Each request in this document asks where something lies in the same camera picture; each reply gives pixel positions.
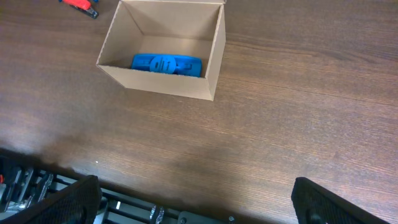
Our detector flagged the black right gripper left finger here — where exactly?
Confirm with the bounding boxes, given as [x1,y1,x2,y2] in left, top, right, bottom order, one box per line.
[1,175,102,224]

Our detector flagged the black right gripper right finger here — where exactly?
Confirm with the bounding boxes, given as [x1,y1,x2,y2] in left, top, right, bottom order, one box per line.
[291,177,388,224]

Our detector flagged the blue plastic battery holder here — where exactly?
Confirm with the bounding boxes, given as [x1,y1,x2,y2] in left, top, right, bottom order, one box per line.
[131,54,203,77]

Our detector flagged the orange stapler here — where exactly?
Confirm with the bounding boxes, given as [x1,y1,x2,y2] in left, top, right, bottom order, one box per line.
[58,0,99,19]

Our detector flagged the cardboard box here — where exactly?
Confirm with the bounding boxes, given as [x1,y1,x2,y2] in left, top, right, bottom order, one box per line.
[96,0,226,100]

